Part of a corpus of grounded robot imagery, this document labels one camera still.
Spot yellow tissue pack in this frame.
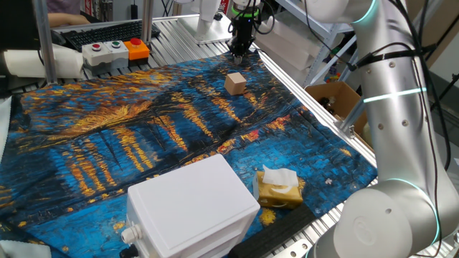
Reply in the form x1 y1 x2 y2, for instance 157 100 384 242
252 164 305 211

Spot person's bare forearm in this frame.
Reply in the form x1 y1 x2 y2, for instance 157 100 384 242
47 12 91 29

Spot small wooden cube block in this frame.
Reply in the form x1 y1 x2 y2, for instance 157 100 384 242
224 72 247 96

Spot black monitor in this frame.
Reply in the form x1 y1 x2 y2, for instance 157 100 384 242
0 0 40 51

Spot colourful toy pile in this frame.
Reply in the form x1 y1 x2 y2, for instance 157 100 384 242
324 70 342 84

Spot brown wooden board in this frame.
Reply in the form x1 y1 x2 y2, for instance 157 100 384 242
408 0 459 69

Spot beige cloth bag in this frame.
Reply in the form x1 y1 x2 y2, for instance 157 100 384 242
361 121 374 144

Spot white foam packing block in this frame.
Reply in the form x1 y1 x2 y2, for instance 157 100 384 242
256 16 326 87

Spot black foam strip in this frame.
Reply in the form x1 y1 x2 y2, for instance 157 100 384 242
227 203 316 258

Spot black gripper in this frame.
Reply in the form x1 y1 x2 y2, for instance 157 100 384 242
227 16 257 65

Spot dark bottle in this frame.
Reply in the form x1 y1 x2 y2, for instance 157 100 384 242
318 95 338 115

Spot aluminium frame post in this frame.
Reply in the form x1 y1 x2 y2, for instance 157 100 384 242
141 0 154 46
32 0 58 85

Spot white rolled sheet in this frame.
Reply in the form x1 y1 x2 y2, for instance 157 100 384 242
2 44 85 80

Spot person's purple shirt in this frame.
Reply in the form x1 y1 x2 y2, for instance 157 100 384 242
46 0 85 15

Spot grey two-button control box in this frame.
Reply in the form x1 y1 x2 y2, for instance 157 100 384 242
81 40 130 76

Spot white stand with base plate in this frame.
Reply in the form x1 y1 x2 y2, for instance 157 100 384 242
177 0 234 46

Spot black round connector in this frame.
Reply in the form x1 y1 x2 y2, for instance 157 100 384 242
119 244 140 258

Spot open cardboard box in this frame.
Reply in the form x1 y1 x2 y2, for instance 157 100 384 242
304 81 374 150

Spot aluminium frame strut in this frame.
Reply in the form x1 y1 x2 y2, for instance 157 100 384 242
339 98 366 139

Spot white plastic drawer box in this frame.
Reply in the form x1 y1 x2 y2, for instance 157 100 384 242
120 153 261 258

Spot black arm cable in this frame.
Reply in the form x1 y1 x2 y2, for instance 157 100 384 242
227 0 453 258

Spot black tripod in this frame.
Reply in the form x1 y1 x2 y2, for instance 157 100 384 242
430 73 459 112

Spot black computer keyboard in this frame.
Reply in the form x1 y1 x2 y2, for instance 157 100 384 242
60 19 161 52

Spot aluminium table edge rail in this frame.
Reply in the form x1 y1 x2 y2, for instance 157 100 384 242
257 52 377 168

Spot grey metal shelf rack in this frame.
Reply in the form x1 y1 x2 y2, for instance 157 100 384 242
275 0 359 89

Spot orange emergency stop box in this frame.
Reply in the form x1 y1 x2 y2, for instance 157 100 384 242
123 37 151 67

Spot blue starry night tablecloth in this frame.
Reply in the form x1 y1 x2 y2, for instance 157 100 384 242
0 52 378 258

